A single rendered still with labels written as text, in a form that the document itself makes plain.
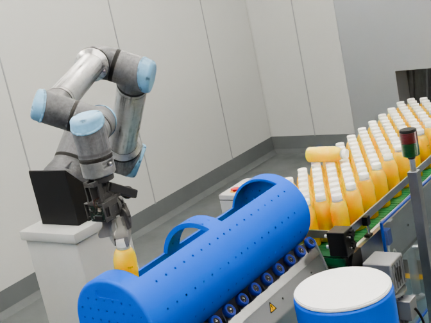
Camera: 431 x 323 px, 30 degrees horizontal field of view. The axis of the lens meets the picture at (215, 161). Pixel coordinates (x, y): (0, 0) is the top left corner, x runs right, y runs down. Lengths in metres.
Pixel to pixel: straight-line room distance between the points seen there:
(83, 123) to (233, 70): 5.52
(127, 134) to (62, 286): 0.68
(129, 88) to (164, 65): 4.00
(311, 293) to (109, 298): 0.57
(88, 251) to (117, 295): 1.00
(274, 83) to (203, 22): 1.05
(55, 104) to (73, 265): 1.09
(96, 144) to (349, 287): 0.81
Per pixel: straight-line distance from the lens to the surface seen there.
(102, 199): 2.16
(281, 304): 2.69
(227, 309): 2.48
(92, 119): 2.11
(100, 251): 3.23
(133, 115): 2.94
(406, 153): 3.00
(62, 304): 3.36
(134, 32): 6.54
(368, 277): 2.37
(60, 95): 2.27
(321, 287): 2.35
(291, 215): 2.70
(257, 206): 2.61
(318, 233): 2.95
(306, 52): 7.59
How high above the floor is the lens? 2.01
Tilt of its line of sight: 14 degrees down
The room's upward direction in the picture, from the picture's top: 12 degrees counter-clockwise
